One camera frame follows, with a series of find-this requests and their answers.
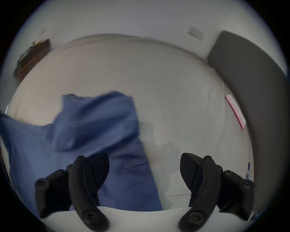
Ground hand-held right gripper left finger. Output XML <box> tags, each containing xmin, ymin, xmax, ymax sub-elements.
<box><xmin>34</xmin><ymin>153</ymin><xmax>110</xmax><ymax>232</ymax></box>

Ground pink and white card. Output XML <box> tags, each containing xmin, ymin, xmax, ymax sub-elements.
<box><xmin>225</xmin><ymin>95</ymin><xmax>246</xmax><ymax>130</ymax></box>

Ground bed with white sheet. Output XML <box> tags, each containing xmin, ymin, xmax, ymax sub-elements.
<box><xmin>5</xmin><ymin>34</ymin><xmax>255</xmax><ymax>212</ymax></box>

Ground dark grey padded headboard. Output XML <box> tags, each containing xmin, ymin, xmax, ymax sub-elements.
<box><xmin>207</xmin><ymin>31</ymin><xmax>289</xmax><ymax>213</ymax></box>

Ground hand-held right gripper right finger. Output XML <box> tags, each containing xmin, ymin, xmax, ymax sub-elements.
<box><xmin>178</xmin><ymin>153</ymin><xmax>255</xmax><ymax>231</ymax></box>

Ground dark wooden table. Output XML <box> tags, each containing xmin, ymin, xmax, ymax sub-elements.
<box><xmin>13</xmin><ymin>39</ymin><xmax>51</xmax><ymax>78</ymax></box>

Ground dark blue shirt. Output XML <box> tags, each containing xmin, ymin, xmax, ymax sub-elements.
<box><xmin>0</xmin><ymin>91</ymin><xmax>163</xmax><ymax>212</ymax></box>

